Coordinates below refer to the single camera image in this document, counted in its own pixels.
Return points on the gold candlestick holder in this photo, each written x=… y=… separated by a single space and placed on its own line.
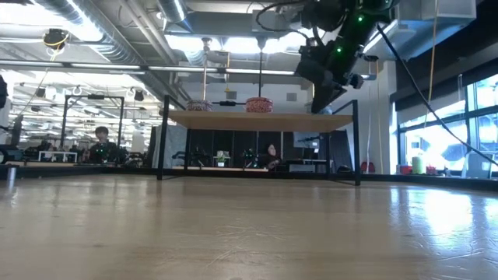
x=205 y=40

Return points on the black partition panel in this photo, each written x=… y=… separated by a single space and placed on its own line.
x=338 y=151

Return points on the silver metal post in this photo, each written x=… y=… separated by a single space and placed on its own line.
x=11 y=177

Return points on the black robot rig frame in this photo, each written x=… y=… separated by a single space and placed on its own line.
x=93 y=96

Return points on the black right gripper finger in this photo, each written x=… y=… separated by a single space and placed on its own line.
x=323 y=97

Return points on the wooden shelf with black legs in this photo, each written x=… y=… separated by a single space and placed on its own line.
x=264 y=122

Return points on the grey partition panel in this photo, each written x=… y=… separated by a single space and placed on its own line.
x=171 y=148

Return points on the black aluminium table frame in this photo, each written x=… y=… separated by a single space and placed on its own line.
x=78 y=171

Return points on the person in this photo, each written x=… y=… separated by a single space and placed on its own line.
x=103 y=149
x=270 y=155

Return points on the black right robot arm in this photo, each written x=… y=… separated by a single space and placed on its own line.
x=350 y=27

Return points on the red rounded object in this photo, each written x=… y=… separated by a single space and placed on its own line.
x=367 y=167

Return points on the small red container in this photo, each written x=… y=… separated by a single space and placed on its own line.
x=405 y=170
x=430 y=170

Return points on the round silver ventilation duct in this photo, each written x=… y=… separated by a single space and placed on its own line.
x=89 y=31

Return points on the small wall monitor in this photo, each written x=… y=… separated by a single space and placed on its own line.
x=307 y=140

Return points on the purple white speckled candle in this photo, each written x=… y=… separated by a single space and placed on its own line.
x=199 y=106

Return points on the small plant in white pot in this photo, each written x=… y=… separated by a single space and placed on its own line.
x=221 y=157

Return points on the pink red speckled candle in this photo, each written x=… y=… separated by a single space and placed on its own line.
x=259 y=105

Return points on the rectangular silver ventilation duct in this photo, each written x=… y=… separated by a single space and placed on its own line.
x=428 y=31

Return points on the black candlestick holder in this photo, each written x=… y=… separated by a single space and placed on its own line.
x=261 y=40

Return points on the grey office chair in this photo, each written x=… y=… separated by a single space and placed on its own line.
x=480 y=165

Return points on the long ceiling light bar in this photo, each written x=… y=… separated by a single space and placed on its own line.
x=186 y=68

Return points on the white low table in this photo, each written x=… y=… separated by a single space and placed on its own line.
x=58 y=155

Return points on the yellow-green cylinder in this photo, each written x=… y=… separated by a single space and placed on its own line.
x=418 y=165

